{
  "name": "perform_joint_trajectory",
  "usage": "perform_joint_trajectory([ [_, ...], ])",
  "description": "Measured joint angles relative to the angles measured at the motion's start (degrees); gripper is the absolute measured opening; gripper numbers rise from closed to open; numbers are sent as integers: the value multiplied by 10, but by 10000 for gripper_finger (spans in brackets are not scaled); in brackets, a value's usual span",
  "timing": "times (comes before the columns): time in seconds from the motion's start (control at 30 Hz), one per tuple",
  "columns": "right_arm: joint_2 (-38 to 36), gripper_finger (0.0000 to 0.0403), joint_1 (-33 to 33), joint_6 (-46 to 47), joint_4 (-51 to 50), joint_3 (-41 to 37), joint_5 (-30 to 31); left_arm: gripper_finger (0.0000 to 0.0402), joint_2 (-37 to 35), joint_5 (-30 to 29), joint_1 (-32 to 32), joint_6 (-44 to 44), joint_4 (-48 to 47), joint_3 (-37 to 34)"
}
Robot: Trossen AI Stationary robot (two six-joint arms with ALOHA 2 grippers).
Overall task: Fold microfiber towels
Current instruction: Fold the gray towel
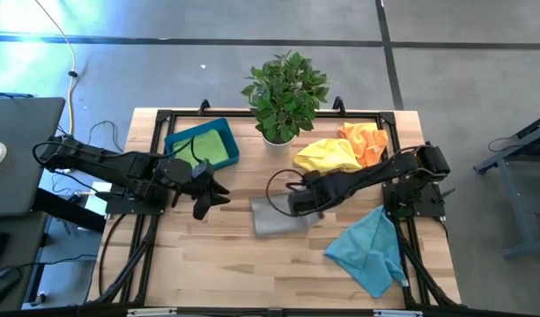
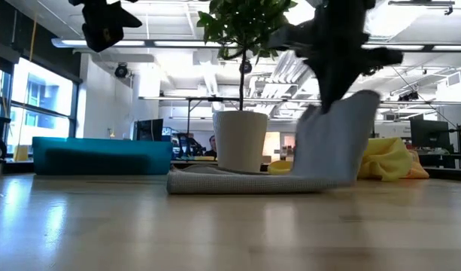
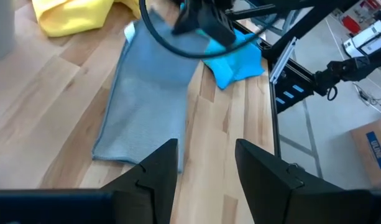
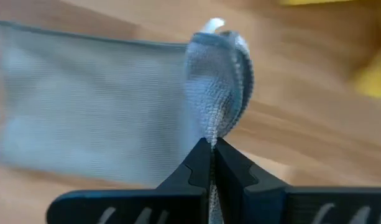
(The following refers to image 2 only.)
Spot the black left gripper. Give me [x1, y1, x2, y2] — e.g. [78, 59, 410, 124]
[68, 0, 143, 53]

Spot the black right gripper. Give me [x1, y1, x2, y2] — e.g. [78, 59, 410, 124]
[295, 0, 405, 114]

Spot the grey microfiber towel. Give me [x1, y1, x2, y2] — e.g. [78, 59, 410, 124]
[165, 89, 382, 196]

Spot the yellow microfiber towel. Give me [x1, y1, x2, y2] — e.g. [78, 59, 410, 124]
[267, 136, 415, 183]

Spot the orange microfiber towel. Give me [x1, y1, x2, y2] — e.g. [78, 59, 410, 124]
[402, 150, 431, 180]

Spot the large black background monitor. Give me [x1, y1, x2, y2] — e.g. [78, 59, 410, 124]
[409, 114, 452, 152]

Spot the small black background monitor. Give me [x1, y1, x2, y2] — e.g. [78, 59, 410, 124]
[133, 118, 165, 142]

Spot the green leafy plant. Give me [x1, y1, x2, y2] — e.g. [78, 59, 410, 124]
[196, 0, 299, 112]

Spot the white plant pot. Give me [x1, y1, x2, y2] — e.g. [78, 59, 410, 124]
[212, 110, 270, 174]

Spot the teal plastic bin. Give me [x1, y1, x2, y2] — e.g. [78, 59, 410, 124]
[31, 135, 174, 176]

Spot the person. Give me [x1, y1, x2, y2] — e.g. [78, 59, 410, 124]
[203, 134, 219, 159]

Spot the yellow bin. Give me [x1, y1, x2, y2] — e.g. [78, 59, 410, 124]
[13, 145, 30, 163]

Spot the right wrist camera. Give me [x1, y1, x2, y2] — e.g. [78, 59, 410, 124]
[268, 20, 316, 50]

